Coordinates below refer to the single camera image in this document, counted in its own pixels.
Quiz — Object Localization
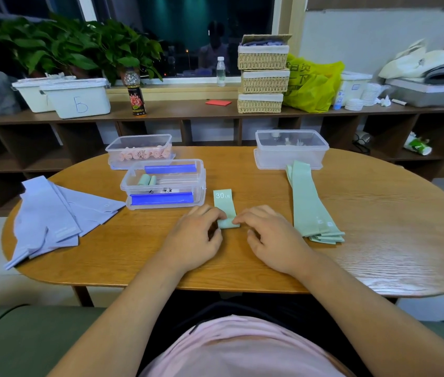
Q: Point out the person's right hand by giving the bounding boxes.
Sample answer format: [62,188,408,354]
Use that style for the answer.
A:
[232,204,318,276]

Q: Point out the person's left hand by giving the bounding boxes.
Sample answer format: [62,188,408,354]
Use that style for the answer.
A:
[158,204,227,274]

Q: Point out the green resistance band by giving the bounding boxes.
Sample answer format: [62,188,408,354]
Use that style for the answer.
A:
[213,188,242,230]

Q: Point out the person's left forearm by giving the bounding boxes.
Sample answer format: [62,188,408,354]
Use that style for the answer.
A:
[47,253,185,377]

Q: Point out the person's right forearm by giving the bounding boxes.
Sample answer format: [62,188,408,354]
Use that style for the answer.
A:
[294,253,444,377]

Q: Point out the pile of green flat bands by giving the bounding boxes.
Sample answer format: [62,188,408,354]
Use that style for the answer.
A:
[286,160,346,245]

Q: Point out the clear box with blue clips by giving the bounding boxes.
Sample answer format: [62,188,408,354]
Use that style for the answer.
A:
[120,158,207,211]

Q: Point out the black trousers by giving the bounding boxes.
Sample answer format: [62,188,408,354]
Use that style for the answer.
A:
[137,290,368,377]

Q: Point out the clear plastic lidded box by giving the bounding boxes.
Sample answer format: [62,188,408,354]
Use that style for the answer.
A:
[254,129,330,171]
[105,134,176,170]

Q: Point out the row of pink rolled bands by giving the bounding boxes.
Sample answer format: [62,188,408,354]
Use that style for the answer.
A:
[118,148,172,161]

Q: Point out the pink shirt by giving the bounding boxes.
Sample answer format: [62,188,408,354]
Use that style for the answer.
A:
[139,314,350,377]

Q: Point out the wicker basket with white liner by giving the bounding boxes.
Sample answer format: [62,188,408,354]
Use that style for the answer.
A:
[237,34,293,71]
[237,93,284,114]
[240,69,291,95]

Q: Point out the wooden table leg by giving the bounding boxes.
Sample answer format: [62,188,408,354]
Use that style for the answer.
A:
[72,286,95,307]

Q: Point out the dark bottle with red label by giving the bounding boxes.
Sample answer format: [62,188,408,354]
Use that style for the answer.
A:
[123,68,147,116]

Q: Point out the clear water bottle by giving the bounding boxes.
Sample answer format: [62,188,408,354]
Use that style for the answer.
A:
[216,56,227,87]

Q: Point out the yellow plastic bag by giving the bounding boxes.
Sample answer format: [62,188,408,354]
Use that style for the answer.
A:
[282,53,345,114]

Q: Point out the pile of purple flat bands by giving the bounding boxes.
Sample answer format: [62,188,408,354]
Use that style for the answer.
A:
[3,175,127,271]

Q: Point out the white plastic tub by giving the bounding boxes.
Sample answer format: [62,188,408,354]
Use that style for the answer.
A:
[339,71,374,107]

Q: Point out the green white packet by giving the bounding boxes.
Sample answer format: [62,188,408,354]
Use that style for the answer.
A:
[403,132,433,157]

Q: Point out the white storage bin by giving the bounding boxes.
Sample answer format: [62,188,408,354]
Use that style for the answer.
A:
[40,78,112,120]
[11,76,77,114]

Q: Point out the wooden shelf unit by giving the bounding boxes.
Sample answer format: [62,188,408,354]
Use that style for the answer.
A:
[0,99,444,213]

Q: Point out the green sofa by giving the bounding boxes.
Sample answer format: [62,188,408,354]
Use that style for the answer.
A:
[0,304,106,377]

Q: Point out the grey plastic tray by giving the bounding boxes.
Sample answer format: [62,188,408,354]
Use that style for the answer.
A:
[386,77,444,108]

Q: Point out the green potted plants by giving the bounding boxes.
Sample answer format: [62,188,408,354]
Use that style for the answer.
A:
[0,13,164,86]

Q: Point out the white cloth bags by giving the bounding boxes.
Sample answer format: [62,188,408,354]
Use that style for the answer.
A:
[378,38,444,85]

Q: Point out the black cable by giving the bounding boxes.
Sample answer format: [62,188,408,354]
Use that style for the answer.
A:
[351,131,372,154]

